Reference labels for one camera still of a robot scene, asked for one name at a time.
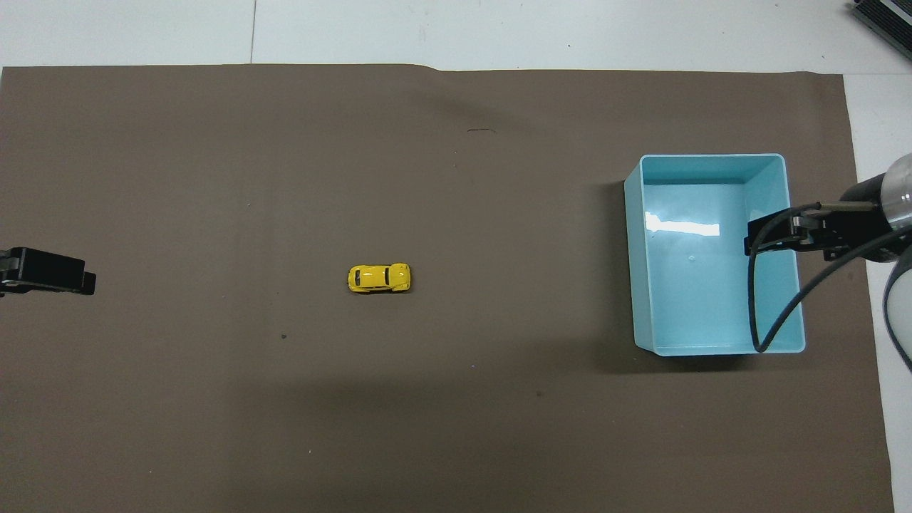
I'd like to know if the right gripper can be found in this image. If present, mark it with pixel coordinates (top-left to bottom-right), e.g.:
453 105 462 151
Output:
819 173 901 263

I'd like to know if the yellow toy beetle car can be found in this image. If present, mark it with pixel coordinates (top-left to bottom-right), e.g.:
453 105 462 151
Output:
348 263 412 294

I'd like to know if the light blue plastic bin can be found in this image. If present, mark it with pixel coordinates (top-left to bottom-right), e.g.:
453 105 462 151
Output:
624 153 807 356

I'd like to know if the dark ribbed object corner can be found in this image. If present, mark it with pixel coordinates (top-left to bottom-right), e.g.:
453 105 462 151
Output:
851 0 912 41

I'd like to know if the black cable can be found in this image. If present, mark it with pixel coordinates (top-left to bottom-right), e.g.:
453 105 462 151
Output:
748 202 912 353

